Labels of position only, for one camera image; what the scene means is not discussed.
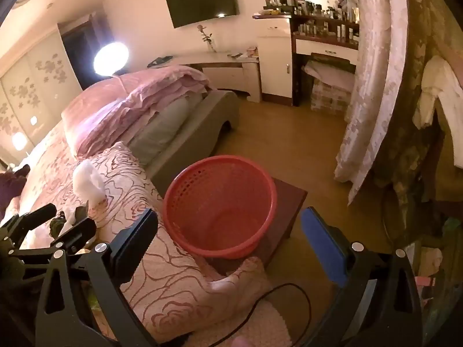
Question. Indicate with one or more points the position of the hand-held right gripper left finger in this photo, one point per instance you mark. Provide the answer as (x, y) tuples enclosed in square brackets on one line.
[(137, 235)]

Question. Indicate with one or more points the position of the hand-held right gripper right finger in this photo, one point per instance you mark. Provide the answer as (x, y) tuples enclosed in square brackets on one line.
[(322, 245)]

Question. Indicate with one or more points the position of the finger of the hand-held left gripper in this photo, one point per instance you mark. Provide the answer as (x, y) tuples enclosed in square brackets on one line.
[(81, 229), (39, 212)]

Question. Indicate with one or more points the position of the black and white cloth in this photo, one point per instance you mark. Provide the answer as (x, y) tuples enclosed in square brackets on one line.
[(58, 224)]

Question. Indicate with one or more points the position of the white tissue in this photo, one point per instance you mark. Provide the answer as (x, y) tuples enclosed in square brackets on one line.
[(86, 182)]

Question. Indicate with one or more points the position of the red plastic basket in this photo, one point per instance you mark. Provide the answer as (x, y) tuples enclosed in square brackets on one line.
[(217, 238)]

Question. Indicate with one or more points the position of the purple plush toy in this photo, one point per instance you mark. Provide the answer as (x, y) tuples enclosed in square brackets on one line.
[(11, 184)]

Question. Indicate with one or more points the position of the pink floral bed sheet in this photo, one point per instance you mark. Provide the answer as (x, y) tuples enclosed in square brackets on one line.
[(47, 159)]

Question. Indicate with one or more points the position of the rose-pattern bedspread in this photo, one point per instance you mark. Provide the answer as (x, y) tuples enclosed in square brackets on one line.
[(173, 282)]

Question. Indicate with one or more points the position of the bedside lamp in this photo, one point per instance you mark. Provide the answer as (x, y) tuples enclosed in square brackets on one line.
[(18, 141)]

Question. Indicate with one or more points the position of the pale green mattress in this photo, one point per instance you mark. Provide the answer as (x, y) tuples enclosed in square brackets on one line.
[(159, 130)]

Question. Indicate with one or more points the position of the pink pillow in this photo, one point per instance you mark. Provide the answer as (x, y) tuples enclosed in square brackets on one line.
[(90, 104)]

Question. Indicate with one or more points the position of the floral sliding wardrobe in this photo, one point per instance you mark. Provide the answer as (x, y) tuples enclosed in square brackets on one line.
[(36, 79)]

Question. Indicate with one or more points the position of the pink folded quilt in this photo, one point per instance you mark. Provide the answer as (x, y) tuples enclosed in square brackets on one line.
[(170, 83)]

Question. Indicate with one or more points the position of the cushioned stool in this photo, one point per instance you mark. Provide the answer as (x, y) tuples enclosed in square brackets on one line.
[(329, 86)]

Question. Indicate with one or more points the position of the black desk item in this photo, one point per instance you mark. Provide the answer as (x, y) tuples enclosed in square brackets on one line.
[(159, 60)]

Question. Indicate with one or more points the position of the white desk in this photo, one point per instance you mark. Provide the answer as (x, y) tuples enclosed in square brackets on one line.
[(217, 59)]

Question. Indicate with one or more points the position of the dressing table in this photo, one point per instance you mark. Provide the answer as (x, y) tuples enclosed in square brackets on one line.
[(325, 47)]

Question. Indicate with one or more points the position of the white hanging garment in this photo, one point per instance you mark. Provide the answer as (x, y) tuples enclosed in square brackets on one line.
[(437, 83)]

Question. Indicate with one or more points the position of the rose in vase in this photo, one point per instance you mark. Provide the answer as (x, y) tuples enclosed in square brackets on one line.
[(207, 38)]

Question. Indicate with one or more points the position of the row of cosmetic bottles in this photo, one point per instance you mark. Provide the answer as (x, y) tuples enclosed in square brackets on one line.
[(314, 7)]

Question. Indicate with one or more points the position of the dark floral curtain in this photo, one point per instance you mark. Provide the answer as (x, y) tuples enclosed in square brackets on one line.
[(416, 25)]

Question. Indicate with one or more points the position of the grey bed frame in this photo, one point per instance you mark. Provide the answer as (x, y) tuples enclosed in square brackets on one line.
[(209, 115)]

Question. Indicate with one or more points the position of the wall television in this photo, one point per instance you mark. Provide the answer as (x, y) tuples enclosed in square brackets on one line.
[(200, 0)]

